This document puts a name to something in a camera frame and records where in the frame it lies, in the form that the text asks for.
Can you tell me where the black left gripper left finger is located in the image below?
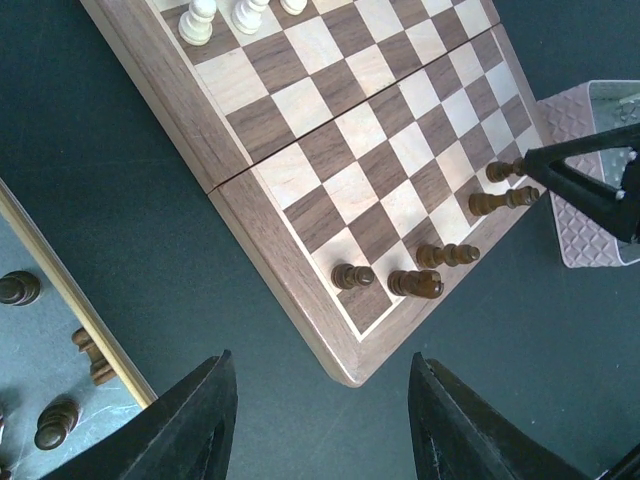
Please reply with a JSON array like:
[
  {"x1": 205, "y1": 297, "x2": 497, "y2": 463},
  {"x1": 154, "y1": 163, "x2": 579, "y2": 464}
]
[{"x1": 45, "y1": 350, "x2": 238, "y2": 480}]

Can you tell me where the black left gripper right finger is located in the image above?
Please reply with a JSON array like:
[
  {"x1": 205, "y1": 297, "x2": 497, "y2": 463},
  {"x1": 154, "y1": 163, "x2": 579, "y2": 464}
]
[{"x1": 408, "y1": 353, "x2": 587, "y2": 479}]

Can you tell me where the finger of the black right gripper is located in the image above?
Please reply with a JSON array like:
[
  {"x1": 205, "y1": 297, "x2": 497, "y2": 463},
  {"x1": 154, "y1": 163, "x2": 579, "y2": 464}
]
[{"x1": 522, "y1": 124, "x2": 639, "y2": 244}]

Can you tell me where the dark queen piece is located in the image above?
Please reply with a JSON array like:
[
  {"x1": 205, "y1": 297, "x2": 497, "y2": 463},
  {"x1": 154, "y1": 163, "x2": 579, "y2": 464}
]
[{"x1": 485, "y1": 159, "x2": 525, "y2": 183}]

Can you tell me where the dark king piece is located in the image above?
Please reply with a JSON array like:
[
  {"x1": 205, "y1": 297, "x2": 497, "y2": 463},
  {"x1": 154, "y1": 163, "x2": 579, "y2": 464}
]
[{"x1": 468, "y1": 186, "x2": 540, "y2": 216}]

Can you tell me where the dark knight piece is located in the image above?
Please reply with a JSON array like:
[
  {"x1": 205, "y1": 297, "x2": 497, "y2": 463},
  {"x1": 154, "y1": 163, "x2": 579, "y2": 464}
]
[{"x1": 387, "y1": 270, "x2": 444, "y2": 299}]

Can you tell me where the dark bishop piece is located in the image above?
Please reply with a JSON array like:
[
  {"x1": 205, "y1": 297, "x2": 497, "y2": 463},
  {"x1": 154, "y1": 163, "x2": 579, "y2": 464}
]
[{"x1": 416, "y1": 244, "x2": 480, "y2": 268}]

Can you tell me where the dark rook piece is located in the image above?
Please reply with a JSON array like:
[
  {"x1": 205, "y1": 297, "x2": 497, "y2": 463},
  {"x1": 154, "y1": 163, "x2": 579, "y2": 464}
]
[{"x1": 331, "y1": 263, "x2": 375, "y2": 290}]

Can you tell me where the gold tin with pieces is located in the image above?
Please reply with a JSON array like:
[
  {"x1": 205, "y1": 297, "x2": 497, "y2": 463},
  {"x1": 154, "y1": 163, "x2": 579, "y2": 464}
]
[{"x1": 1, "y1": 185, "x2": 158, "y2": 479}]

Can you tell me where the wooden chess board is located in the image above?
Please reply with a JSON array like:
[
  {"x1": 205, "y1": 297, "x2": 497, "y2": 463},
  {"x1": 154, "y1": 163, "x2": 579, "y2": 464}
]
[{"x1": 84, "y1": 1, "x2": 549, "y2": 387}]

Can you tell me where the silver patterned metal tray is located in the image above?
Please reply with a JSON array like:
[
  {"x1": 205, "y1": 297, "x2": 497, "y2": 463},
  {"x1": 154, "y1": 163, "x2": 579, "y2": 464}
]
[{"x1": 538, "y1": 80, "x2": 639, "y2": 268}]

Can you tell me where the dark pawn in tin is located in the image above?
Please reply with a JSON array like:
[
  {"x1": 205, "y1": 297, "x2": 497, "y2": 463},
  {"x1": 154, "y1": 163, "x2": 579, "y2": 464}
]
[{"x1": 0, "y1": 271, "x2": 41, "y2": 306}]

